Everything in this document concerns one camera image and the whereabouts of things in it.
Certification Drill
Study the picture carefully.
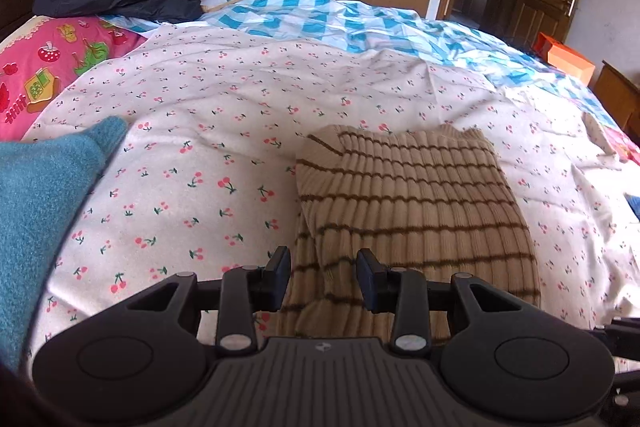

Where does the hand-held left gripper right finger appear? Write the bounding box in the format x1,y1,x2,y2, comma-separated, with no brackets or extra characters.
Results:
356,248,521,358

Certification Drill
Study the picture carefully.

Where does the blue fleece towel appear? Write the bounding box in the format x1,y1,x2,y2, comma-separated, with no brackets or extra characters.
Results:
0,116,130,370

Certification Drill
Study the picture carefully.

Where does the wooden cabinet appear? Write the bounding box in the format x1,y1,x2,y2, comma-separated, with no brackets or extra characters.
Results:
590,59,640,135

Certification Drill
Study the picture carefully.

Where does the cherry print white blanket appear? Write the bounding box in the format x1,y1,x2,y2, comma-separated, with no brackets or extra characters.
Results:
22,27,640,358

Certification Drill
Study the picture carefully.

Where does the blue checkered bed sheet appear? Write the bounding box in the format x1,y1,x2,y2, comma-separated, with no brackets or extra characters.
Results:
97,0,621,128

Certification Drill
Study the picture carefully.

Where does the orange box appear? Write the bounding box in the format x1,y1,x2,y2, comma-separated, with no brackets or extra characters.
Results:
532,32,596,82

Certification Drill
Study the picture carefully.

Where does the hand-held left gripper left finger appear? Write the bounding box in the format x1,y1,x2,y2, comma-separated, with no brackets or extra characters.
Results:
122,246,292,358

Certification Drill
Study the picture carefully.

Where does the pink printed pillow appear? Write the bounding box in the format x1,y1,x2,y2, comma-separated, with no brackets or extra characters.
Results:
0,16,148,142

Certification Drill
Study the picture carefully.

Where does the beige striped knit sweater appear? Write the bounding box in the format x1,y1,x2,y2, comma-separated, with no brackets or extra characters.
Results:
277,124,542,343

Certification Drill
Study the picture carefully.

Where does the pink printed bed sheet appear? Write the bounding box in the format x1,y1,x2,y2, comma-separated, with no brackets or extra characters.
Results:
597,124,640,165

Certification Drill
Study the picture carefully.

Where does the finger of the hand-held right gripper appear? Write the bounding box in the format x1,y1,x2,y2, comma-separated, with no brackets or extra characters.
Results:
592,317,640,413

